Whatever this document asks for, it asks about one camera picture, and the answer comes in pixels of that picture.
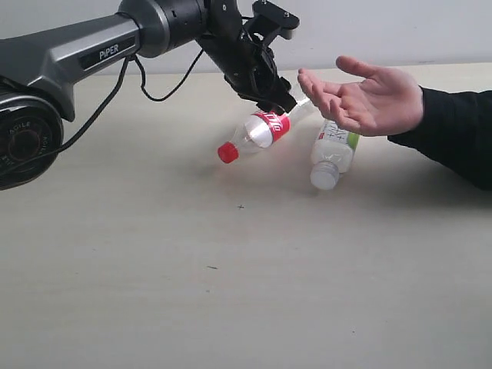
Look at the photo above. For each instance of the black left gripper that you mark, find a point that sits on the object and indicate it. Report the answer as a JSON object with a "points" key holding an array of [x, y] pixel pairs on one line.
{"points": [[248, 67]]}

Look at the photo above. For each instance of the clear cola bottle red label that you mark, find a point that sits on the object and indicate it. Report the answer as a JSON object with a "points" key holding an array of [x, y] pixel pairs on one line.
{"points": [[261, 130]]}

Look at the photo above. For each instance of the black sleeved forearm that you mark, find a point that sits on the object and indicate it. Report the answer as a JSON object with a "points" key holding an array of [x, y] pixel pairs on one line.
{"points": [[455, 132]]}

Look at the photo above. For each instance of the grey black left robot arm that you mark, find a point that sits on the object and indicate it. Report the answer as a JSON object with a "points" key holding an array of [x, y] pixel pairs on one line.
{"points": [[39, 71]]}

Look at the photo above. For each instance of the white fruit label bottle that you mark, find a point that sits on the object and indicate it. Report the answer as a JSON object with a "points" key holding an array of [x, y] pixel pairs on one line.
{"points": [[331, 155]]}

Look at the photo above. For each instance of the person's open bare hand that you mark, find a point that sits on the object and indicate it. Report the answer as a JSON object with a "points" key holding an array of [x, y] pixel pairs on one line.
{"points": [[387, 101]]}

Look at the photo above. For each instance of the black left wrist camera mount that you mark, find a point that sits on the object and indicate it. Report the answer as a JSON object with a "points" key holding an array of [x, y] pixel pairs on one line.
{"points": [[270, 21]]}

